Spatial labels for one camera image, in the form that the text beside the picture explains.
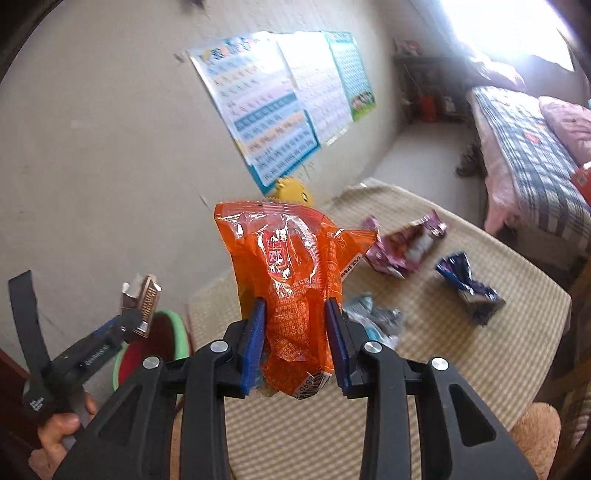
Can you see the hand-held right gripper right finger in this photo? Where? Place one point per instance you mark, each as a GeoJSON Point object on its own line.
{"type": "Point", "coordinates": [337, 346]}

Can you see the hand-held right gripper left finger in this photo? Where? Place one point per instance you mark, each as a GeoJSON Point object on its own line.
{"type": "Point", "coordinates": [254, 346]}

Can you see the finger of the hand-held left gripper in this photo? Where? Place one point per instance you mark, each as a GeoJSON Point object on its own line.
{"type": "Point", "coordinates": [129, 325]}
{"type": "Point", "coordinates": [108, 326]}

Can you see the brown chocolate wrapper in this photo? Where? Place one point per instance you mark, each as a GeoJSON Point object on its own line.
{"type": "Point", "coordinates": [145, 300]}

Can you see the green plastic basin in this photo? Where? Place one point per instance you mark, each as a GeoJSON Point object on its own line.
{"type": "Point", "coordinates": [171, 332]}

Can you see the orange snack packet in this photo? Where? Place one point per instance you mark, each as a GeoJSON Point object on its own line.
{"type": "Point", "coordinates": [286, 277]}

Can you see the person's left hand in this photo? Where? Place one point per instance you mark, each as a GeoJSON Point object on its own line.
{"type": "Point", "coordinates": [57, 429]}

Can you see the dark red wooden furniture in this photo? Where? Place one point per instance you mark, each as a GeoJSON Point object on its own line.
{"type": "Point", "coordinates": [11, 383]}

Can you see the silver blue wrapper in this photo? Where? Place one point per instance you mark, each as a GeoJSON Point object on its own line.
{"type": "Point", "coordinates": [376, 318]}

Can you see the checked tablecloth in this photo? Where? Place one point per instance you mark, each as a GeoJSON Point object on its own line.
{"type": "Point", "coordinates": [438, 369]}

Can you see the pink snack wrapper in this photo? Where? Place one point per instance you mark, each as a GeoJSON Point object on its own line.
{"type": "Point", "coordinates": [376, 249]}

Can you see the purple picture snack wrapper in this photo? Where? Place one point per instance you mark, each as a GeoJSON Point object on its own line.
{"type": "Point", "coordinates": [413, 242]}

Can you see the dark blue snack wrapper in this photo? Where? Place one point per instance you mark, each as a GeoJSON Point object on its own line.
{"type": "Point", "coordinates": [471, 288]}

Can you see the yellow duck toy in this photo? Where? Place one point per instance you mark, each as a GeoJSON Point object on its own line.
{"type": "Point", "coordinates": [295, 189]}

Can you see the tan plush toy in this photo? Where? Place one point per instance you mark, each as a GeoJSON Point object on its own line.
{"type": "Point", "coordinates": [535, 429]}

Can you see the pair of shoes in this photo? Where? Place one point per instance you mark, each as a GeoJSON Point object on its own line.
{"type": "Point", "coordinates": [470, 161]}

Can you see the red container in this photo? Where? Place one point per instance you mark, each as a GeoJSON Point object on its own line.
{"type": "Point", "coordinates": [427, 108]}

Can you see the bed with plaid blanket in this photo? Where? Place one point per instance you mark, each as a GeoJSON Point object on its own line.
{"type": "Point", "coordinates": [521, 152]}

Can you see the dark shelf unit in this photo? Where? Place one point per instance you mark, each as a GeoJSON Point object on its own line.
{"type": "Point", "coordinates": [415, 62]}

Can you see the red packet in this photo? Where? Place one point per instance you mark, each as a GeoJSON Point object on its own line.
{"type": "Point", "coordinates": [584, 180]}

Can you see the pink bedding pile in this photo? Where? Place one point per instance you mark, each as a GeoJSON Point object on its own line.
{"type": "Point", "coordinates": [498, 74]}

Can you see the pink quilted pillow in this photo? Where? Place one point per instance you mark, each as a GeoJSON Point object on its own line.
{"type": "Point", "coordinates": [570, 129]}

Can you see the blue wall poster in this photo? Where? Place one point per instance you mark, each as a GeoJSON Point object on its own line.
{"type": "Point", "coordinates": [258, 124]}

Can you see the white wall poster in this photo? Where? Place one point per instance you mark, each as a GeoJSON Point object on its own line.
{"type": "Point", "coordinates": [318, 92]}

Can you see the green wall poster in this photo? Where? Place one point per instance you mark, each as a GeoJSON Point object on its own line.
{"type": "Point", "coordinates": [353, 74]}

